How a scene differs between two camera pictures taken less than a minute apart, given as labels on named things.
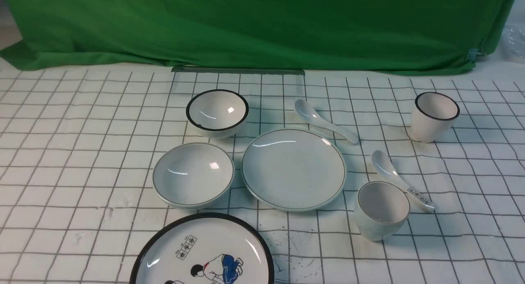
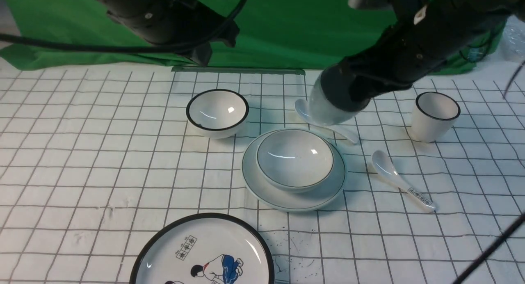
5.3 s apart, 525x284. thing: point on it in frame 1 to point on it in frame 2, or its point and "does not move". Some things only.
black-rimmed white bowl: x=216 y=111 does not move
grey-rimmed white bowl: x=192 y=175 to x=294 y=160
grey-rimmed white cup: x=382 y=209 to x=322 y=110
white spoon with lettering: x=389 y=172 does not move
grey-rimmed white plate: x=293 y=170 does not move
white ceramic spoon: x=308 y=113 does not move
